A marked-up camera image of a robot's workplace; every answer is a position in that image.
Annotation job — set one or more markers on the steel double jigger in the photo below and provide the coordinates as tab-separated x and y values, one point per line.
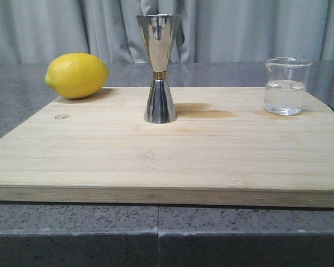
158	32

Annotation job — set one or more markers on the clear glass beaker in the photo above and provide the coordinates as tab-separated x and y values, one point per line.
286	85

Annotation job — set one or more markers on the light wooden cutting board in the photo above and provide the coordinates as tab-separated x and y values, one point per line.
224	149

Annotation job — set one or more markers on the yellow lemon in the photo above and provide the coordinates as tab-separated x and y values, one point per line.
76	75

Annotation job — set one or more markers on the grey curtain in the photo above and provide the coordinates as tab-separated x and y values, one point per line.
209	31

